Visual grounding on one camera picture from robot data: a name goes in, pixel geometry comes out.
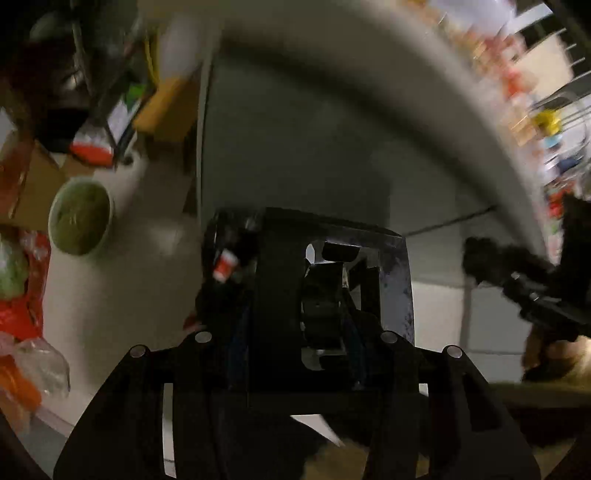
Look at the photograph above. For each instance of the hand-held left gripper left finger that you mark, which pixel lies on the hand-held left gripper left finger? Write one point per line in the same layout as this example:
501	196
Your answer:
194	369

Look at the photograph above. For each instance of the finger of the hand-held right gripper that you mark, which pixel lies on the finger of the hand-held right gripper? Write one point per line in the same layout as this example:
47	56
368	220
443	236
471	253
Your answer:
498	261

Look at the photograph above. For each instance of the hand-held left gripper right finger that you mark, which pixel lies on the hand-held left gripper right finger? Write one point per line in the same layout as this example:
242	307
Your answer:
406	369

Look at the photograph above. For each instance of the black plastic container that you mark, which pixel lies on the black plastic container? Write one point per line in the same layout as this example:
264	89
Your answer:
277	277

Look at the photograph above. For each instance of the person's right hand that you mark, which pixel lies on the person's right hand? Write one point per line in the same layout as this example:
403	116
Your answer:
538	353

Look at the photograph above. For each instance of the small red white packet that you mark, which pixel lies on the small red white packet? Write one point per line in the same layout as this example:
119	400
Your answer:
225	266

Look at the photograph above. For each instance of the clear plastic bag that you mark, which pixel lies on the clear plastic bag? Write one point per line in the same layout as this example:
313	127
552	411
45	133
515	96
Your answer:
41	364

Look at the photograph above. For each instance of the red patterned plastic bag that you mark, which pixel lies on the red patterned plastic bag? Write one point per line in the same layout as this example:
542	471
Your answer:
32	277

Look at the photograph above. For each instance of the white bowl green inside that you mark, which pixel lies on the white bowl green inside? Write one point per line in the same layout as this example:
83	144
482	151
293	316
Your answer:
81	217

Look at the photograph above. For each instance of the grey cabinet door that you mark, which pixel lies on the grey cabinet door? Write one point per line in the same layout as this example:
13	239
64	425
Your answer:
300	138

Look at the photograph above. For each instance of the brown cardboard box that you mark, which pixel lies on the brown cardboard box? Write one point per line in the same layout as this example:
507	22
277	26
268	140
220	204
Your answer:
37	184

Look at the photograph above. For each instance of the red white snack packet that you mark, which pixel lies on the red white snack packet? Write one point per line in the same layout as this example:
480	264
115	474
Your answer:
92	147

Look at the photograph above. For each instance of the yellow box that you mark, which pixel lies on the yellow box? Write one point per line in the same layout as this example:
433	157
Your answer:
164	104

